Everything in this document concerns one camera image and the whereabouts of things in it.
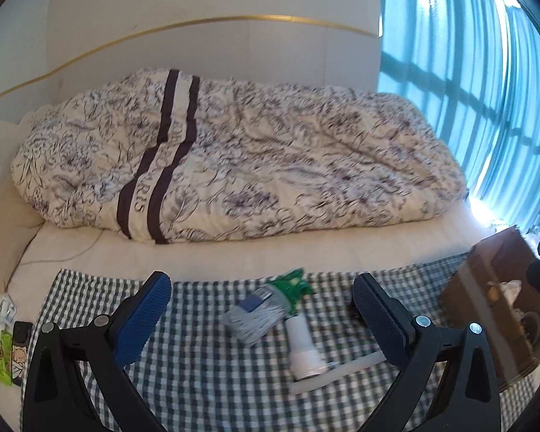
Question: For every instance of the crumpled white printed packet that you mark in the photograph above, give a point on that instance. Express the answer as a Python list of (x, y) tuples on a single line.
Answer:
[(504, 289)]

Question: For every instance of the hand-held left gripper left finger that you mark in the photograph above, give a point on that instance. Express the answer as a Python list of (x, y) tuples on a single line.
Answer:
[(139, 319)]

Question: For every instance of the floral duvet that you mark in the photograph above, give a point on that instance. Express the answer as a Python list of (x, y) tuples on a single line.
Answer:
[(252, 166)]

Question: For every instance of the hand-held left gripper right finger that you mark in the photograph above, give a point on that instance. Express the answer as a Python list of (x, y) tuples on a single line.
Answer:
[(378, 324)]

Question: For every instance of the green tissue packet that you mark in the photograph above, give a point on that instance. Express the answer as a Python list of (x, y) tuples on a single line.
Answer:
[(2, 360)]

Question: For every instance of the white curved plastic strip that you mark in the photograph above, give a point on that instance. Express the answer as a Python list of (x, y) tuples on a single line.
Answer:
[(342, 366)]

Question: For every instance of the teal curtain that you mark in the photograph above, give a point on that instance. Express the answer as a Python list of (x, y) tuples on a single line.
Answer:
[(477, 76)]

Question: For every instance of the small white plastic object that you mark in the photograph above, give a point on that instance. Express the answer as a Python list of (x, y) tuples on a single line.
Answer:
[(2, 309)]

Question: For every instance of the green checkered cloth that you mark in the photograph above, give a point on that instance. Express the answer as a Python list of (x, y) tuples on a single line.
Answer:
[(207, 369)]

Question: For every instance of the brown cardboard box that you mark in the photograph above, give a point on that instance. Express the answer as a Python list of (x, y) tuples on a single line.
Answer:
[(472, 288)]

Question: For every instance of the small black object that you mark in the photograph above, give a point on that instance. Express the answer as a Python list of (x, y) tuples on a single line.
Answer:
[(23, 332)]

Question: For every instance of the green-capped spray bottle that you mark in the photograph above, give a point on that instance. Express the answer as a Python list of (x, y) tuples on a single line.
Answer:
[(252, 324)]

